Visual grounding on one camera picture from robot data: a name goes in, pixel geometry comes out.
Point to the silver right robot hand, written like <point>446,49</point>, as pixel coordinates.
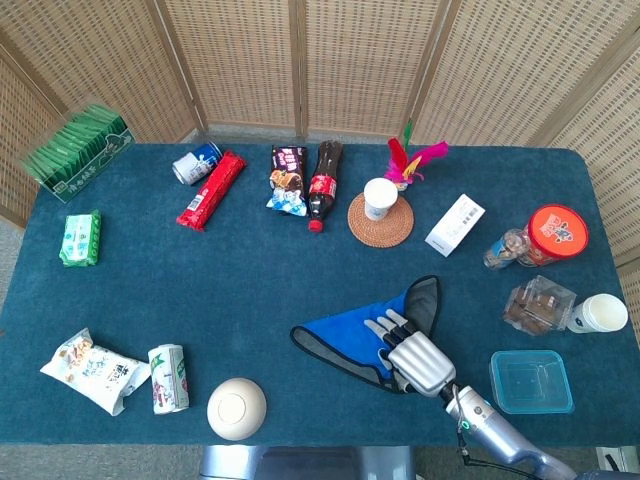
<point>422,362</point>

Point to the grey and blue cloth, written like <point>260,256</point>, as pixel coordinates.
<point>350,340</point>

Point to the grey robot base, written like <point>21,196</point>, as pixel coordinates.
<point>305,462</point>

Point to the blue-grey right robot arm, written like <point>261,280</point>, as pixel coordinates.
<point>487,425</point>

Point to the blue transparent food container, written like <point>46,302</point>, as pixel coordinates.
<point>532,382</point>

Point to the clear plastic cookie box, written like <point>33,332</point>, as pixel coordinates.
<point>537,306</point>

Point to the small clear nut jar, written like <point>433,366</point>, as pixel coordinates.
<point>502,250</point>

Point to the round woven rattan coaster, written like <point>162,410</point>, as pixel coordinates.
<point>387,227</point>

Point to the white cardboard carton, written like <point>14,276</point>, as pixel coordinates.
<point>455,225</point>

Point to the plain white paper cup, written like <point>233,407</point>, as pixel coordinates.
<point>379,197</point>

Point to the white cup with blue label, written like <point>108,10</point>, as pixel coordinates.
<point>602,312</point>

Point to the jar with orange-red lid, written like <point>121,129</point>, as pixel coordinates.
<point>557,232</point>

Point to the cream upturned bowl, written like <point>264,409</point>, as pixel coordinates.
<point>236,407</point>

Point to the pink feather shuttlecock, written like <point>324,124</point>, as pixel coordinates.
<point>407,167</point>

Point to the cola bottle with red cap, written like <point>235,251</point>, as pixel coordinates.
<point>324,185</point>

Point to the dark blue carpet table cover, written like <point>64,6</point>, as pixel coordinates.
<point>225,300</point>

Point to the colourful candy bag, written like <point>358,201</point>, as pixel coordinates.
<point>287,180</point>

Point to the green and white porridge can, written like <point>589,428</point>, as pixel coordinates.
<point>169,380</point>

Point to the red biscuit pack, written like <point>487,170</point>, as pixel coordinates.
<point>212,190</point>

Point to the blue and white drink can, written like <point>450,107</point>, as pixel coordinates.
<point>195,164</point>

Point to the woven bamboo folding screen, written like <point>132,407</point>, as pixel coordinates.
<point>350,60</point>

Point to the white snack bag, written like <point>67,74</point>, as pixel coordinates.
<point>95,372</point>

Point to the green tissue pack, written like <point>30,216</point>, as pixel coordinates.
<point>80,239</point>

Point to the green tea bag box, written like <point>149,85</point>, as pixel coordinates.
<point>75,155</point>

